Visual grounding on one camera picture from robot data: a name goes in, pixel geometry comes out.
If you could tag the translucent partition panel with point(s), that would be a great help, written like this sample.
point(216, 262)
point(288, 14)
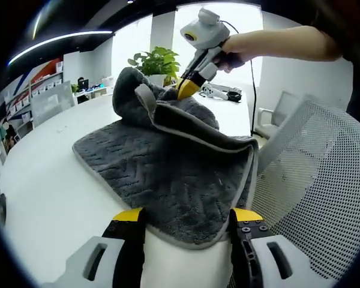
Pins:
point(52, 102)

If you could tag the shelf with white boxes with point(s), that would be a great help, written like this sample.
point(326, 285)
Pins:
point(36, 87)

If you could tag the grey mesh office chair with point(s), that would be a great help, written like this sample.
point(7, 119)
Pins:
point(318, 180)

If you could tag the white handheld device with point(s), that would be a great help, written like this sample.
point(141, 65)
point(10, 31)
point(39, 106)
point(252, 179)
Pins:
point(216, 90)

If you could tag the green potted plant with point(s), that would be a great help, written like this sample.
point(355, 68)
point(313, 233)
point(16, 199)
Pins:
point(159, 61)

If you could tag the linear ceiling light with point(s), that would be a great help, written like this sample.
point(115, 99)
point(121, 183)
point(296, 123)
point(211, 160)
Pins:
point(60, 39)

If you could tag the grey towel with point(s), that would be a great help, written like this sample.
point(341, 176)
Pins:
point(168, 168)

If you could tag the white office chair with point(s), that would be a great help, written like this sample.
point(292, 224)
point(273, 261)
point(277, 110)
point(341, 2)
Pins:
point(268, 117)

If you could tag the person's right hand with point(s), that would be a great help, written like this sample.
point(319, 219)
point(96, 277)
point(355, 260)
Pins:
point(237, 48)

